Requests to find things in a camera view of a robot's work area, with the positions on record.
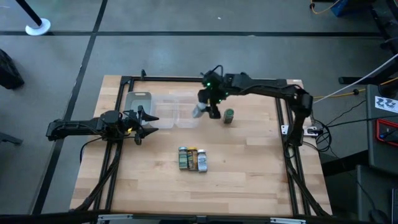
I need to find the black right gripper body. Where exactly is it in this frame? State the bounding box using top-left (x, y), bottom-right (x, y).
top-left (200, 70), bottom-right (229, 106)

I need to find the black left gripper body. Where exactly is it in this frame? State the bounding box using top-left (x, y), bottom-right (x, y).
top-left (121, 109), bottom-right (146, 140)

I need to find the green-lid spice jar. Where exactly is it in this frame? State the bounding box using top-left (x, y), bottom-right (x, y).
top-left (223, 108), bottom-right (235, 124)
top-left (178, 146), bottom-right (189, 170)

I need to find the white-lid spice jar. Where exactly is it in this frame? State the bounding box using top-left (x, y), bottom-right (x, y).
top-left (192, 101), bottom-right (208, 119)
top-left (197, 149), bottom-right (208, 173)

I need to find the yellow-lid brown spice jar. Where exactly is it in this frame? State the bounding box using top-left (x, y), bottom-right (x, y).
top-left (187, 147), bottom-right (199, 171)

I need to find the grey opaque plastic bin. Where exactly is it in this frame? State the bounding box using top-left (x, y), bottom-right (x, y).
top-left (123, 91), bottom-right (153, 125)

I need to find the grey furniture foot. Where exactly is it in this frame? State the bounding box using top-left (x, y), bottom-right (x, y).
top-left (0, 131), bottom-right (24, 146)

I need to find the black bag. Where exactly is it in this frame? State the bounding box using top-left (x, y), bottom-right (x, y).
top-left (0, 49), bottom-right (25, 90)

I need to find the black stanchion with white base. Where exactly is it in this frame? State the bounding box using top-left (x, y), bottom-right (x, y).
top-left (14, 0), bottom-right (52, 36)

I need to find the blue box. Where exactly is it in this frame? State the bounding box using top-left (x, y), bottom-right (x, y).
top-left (330, 0), bottom-right (376, 17)

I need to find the grey cabinet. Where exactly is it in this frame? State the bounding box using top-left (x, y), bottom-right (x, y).
top-left (365, 83), bottom-right (398, 175)

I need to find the white printed sticker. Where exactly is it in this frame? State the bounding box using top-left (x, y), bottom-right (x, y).
top-left (374, 95), bottom-right (398, 113)

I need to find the red-framed device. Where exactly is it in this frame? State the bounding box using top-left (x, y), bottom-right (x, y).
top-left (375, 118), bottom-right (398, 147)

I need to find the dark low cabinet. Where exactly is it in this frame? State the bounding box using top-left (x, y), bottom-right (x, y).
top-left (356, 164), bottom-right (398, 224)

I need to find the black aluminium table frame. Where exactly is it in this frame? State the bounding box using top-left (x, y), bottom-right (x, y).
top-left (70, 68), bottom-right (333, 218)

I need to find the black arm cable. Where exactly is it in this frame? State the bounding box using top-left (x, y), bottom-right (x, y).
top-left (79, 136), bottom-right (104, 164)

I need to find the black cable bundle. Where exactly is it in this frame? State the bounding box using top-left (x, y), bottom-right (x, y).
top-left (310, 99), bottom-right (398, 153)

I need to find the black rail with silver brackets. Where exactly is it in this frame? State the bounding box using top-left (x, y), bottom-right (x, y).
top-left (0, 210), bottom-right (398, 224)

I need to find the long yellow cable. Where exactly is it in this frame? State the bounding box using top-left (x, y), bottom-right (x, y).
top-left (313, 77), bottom-right (398, 100)

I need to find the black desk frame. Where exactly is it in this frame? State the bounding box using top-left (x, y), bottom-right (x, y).
top-left (338, 0), bottom-right (398, 85)

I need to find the yellow cable loop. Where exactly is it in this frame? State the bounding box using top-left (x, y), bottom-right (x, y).
top-left (310, 0), bottom-right (341, 15)

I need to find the white cable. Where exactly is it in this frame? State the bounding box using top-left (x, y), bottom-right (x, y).
top-left (313, 52), bottom-right (398, 105)

